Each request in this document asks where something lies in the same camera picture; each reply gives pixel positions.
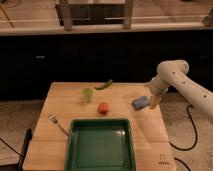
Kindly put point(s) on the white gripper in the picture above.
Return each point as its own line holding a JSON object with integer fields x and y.
{"x": 157, "y": 87}

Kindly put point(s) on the blue sponge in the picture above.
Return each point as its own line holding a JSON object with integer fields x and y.
{"x": 140, "y": 102}

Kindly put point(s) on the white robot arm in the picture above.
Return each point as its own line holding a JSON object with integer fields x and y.
{"x": 174, "y": 73}

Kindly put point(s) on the green plastic tray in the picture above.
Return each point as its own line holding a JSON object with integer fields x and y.
{"x": 100, "y": 145}

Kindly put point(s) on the red tomato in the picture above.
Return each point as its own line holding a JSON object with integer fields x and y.
{"x": 103, "y": 108}

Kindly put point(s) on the green chili pepper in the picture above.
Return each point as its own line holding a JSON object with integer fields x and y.
{"x": 105, "y": 85}

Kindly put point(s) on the green plastic cup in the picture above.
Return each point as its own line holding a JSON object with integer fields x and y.
{"x": 87, "y": 94}

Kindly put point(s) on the black pole at left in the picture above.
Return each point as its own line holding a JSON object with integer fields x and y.
{"x": 27, "y": 139}

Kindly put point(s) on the wooden frame structure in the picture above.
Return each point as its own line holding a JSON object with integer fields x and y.
{"x": 94, "y": 12}

